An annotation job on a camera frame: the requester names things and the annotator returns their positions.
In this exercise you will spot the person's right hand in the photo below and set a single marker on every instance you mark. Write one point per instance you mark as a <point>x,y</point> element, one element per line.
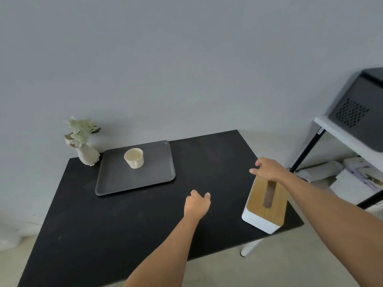
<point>269,170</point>

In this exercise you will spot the person's left hand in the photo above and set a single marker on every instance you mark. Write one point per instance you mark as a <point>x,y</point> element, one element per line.
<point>196,206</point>

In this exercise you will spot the white tissue box wooden lid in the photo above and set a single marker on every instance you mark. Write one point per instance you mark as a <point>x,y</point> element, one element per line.
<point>258,206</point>

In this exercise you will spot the dark grey rectangular tray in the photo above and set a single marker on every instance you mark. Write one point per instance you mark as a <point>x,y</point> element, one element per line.
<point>119,179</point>

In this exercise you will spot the person's right forearm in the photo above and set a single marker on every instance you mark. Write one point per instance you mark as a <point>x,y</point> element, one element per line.
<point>338,218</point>

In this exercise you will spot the person's left forearm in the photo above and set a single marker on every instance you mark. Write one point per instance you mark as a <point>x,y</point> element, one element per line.
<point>167,254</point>

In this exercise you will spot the white flat box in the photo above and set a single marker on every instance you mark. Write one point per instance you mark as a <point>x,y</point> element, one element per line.
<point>350,188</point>

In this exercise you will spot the white printed box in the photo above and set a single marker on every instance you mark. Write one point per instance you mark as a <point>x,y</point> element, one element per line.
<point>363,170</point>

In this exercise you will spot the black perforated box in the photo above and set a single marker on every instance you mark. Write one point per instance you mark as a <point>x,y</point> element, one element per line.
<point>365,128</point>

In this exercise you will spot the white paper bundle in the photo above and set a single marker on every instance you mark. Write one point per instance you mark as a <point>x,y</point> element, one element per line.
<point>321,170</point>

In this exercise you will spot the white table leg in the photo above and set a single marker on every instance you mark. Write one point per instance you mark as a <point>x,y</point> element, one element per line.
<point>249,248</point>

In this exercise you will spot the cream ceramic cup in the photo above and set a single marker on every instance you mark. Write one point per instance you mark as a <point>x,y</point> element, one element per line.
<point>135,159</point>

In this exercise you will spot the black table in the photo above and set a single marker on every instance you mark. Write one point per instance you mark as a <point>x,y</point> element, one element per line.
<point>119,230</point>

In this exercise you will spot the white shelf black legs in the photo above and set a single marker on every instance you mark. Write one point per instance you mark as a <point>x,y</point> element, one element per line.
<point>344,137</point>

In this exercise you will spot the white ceramic vase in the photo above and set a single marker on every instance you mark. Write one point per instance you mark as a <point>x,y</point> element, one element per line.
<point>88,156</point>

